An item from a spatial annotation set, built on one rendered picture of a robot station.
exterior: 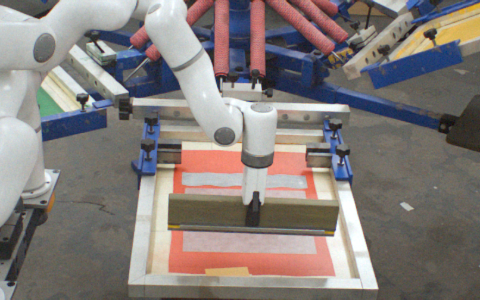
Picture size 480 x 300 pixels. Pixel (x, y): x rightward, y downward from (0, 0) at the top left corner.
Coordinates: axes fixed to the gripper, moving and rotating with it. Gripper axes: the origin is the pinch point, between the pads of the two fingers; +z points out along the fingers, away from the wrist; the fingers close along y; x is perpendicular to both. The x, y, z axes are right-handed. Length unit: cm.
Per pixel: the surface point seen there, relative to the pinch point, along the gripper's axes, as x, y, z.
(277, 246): 7.9, -7.1, 14.2
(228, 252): -4.8, -4.1, 14.4
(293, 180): 14.8, -38.6, 13.4
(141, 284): -25.4, 13.7, 11.2
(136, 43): -36, -115, 5
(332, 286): 19.0, 13.2, 10.6
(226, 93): -5, -73, 4
